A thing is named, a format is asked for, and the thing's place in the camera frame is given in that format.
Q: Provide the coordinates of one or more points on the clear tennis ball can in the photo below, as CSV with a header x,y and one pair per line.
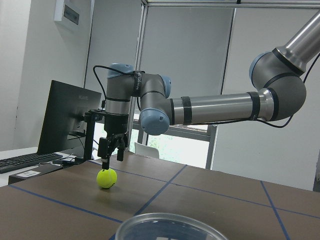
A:
x,y
166,226

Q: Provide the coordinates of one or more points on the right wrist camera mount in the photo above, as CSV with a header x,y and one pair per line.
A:
x,y
90,118

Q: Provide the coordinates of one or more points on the black keyboard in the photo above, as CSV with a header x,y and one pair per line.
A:
x,y
26,160

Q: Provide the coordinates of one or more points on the Roland Garros tennis ball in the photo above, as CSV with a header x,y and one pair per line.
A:
x,y
106,178

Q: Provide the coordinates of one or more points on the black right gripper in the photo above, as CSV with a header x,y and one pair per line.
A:
x,y
113,125

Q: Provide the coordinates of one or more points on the black computer monitor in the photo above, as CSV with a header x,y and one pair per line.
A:
x,y
64,128

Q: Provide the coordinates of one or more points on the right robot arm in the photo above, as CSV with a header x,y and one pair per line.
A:
x,y
276,76

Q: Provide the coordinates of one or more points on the small black box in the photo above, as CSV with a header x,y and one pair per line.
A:
x,y
35,172

